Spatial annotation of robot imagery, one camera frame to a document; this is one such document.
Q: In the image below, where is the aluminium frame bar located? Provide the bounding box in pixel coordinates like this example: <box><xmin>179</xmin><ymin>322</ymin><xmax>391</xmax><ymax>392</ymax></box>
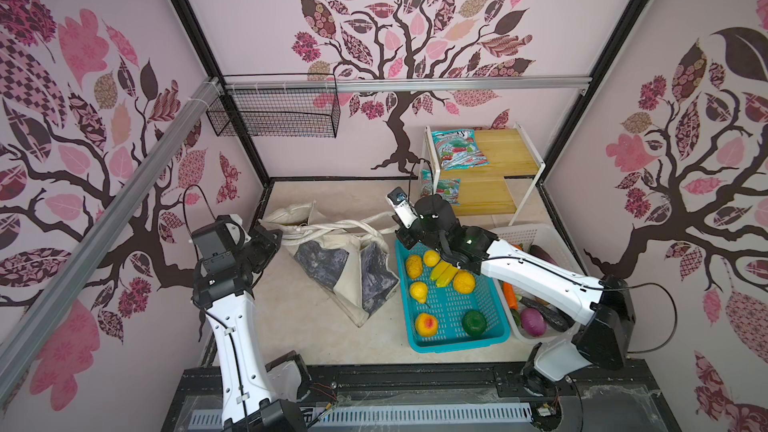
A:
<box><xmin>226</xmin><ymin>75</ymin><xmax>592</xmax><ymax>93</ymax></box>
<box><xmin>1</xmin><ymin>77</ymin><xmax>221</xmax><ymax>400</ymax></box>

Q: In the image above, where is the white wooden two-tier shelf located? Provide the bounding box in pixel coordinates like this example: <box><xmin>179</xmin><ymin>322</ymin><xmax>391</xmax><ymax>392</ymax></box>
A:
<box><xmin>423</xmin><ymin>124</ymin><xmax>546</xmax><ymax>227</ymax></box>

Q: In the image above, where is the cream canvas grocery bag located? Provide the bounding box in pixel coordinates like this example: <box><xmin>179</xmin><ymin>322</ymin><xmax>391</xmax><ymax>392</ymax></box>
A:
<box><xmin>261</xmin><ymin>202</ymin><xmax>399</xmax><ymax>327</ymax></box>

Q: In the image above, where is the aluminium frame bar left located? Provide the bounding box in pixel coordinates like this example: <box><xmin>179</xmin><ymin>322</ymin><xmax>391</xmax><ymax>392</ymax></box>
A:
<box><xmin>1</xmin><ymin>77</ymin><xmax>221</xmax><ymax>400</ymax></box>

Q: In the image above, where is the green bell pepper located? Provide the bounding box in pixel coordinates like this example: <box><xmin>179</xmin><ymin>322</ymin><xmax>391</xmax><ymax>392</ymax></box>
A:
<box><xmin>461</xmin><ymin>310</ymin><xmax>488</xmax><ymax>338</ymax></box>

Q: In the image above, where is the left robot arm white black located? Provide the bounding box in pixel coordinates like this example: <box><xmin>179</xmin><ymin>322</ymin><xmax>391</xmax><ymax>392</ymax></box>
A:
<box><xmin>191</xmin><ymin>215</ymin><xmax>311</xmax><ymax>431</ymax></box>

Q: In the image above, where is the purple eggplant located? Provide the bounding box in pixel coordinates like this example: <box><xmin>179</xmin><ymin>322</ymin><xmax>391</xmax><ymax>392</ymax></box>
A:
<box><xmin>529</xmin><ymin>244</ymin><xmax>558</xmax><ymax>265</ymax></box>

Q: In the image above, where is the black wire wall basket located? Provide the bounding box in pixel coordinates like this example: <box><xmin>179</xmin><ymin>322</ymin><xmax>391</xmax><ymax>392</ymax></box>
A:
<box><xmin>207</xmin><ymin>72</ymin><xmax>341</xmax><ymax>138</ymax></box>

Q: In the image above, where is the white slotted cable duct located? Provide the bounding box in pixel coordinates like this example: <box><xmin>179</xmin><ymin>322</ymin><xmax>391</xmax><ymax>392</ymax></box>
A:
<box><xmin>188</xmin><ymin>403</ymin><xmax>535</xmax><ymax>430</ymax></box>

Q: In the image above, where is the aluminium frame bar rear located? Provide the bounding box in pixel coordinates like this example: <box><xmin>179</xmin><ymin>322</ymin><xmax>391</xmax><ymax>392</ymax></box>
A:
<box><xmin>226</xmin><ymin>75</ymin><xmax>592</xmax><ymax>93</ymax></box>

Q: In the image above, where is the brownish yellow mango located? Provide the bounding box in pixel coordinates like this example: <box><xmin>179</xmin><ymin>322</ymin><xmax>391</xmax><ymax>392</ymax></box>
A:
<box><xmin>405</xmin><ymin>255</ymin><xmax>423</xmax><ymax>280</ymax></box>

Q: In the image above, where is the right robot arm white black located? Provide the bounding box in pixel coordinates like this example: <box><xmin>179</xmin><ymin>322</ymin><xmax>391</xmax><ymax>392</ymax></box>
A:
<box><xmin>387</xmin><ymin>187</ymin><xmax>635</xmax><ymax>382</ymax></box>

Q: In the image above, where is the green white candy bag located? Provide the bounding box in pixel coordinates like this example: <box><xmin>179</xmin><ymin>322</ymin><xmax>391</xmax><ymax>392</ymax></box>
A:
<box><xmin>420</xmin><ymin>170</ymin><xmax>461</xmax><ymax>206</ymax></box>
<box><xmin>431</xmin><ymin>129</ymin><xmax>489</xmax><ymax>170</ymax></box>

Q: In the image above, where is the white plastic vegetable basket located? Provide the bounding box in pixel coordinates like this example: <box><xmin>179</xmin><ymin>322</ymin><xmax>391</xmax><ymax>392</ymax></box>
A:
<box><xmin>492</xmin><ymin>223</ymin><xmax>584</xmax><ymax>346</ymax></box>

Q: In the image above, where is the red yellow peach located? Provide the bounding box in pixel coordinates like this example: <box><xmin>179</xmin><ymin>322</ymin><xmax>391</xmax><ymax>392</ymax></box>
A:
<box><xmin>414</xmin><ymin>313</ymin><xmax>439</xmax><ymax>338</ymax></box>

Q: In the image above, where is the lower green white candy bag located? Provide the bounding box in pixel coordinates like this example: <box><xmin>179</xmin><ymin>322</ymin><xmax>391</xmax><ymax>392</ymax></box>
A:
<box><xmin>420</xmin><ymin>170</ymin><xmax>461</xmax><ymax>206</ymax></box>

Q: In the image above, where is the black right camera cable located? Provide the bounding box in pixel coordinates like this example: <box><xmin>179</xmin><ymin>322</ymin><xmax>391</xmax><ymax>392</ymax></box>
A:
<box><xmin>407</xmin><ymin>158</ymin><xmax>679</xmax><ymax>355</ymax></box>

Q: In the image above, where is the orange carrot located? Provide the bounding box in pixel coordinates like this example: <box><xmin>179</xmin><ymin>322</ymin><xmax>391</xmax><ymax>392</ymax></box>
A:
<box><xmin>502</xmin><ymin>282</ymin><xmax>518</xmax><ymax>310</ymax></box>

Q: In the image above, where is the teal plastic fruit basket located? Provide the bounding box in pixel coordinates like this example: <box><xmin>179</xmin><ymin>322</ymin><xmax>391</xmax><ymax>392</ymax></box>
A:
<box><xmin>395</xmin><ymin>242</ymin><xmax>511</xmax><ymax>353</ymax></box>

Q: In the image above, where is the purple red onion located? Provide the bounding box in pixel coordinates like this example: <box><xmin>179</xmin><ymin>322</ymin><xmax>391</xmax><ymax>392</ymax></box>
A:
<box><xmin>520</xmin><ymin>307</ymin><xmax>547</xmax><ymax>337</ymax></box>

